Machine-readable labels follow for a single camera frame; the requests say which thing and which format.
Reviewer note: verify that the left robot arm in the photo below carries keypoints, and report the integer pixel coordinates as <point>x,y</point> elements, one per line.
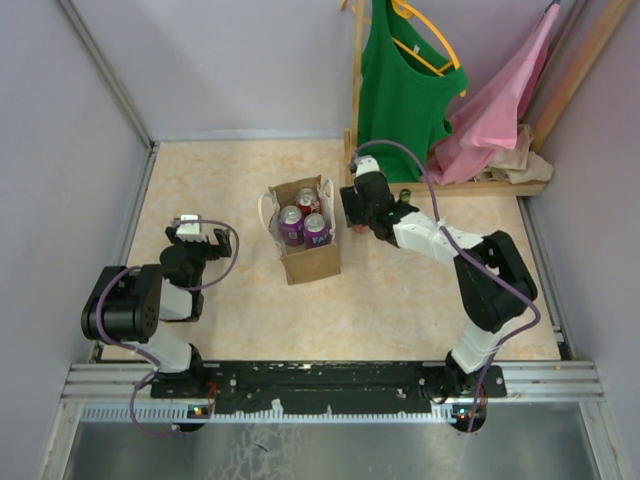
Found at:
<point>129,307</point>

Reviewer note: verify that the burlap canvas tote bag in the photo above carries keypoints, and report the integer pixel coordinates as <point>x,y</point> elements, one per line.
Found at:
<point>304,265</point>

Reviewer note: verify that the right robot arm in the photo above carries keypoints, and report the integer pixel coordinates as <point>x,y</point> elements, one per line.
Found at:
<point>495,285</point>

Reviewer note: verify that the pink garment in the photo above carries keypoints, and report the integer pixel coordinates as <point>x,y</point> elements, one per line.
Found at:
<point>489,122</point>

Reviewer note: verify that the beige crumpled cloth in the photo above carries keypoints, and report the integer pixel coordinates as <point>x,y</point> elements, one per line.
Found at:
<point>518,165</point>

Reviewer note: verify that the aluminium frame rail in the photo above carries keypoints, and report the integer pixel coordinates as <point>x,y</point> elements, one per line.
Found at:
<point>116,392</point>

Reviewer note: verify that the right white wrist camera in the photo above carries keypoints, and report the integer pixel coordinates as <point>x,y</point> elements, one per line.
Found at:
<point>365,164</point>

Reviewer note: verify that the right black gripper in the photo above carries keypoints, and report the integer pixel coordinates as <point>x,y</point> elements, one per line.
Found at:
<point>351,200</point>

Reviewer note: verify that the wooden plank leaning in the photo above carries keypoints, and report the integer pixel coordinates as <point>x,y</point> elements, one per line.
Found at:
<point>582,45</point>

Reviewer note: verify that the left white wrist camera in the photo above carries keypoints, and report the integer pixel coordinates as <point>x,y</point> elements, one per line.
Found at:
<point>189,228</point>

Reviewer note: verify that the green tank top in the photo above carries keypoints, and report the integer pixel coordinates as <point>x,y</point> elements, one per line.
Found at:
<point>418,125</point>

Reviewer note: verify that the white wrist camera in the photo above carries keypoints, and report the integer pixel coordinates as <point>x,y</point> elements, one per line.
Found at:
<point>365,164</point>
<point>189,228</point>

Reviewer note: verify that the green glass bottle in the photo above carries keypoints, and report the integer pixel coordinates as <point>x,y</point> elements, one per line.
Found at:
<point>404,196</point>

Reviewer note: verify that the wooden clothes rack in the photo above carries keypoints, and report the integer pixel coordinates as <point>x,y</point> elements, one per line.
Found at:
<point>468,189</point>

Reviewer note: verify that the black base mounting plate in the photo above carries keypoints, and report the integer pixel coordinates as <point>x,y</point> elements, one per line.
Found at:
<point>357,387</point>

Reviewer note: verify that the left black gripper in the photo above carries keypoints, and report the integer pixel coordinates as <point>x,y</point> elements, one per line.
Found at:
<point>222,237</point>

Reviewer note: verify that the yellow clothes hanger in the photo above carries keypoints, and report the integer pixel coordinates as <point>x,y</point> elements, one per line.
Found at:
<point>405,56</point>

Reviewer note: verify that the purple soda can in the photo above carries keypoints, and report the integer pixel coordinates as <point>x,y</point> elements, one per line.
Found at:
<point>290,223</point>
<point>316,231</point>

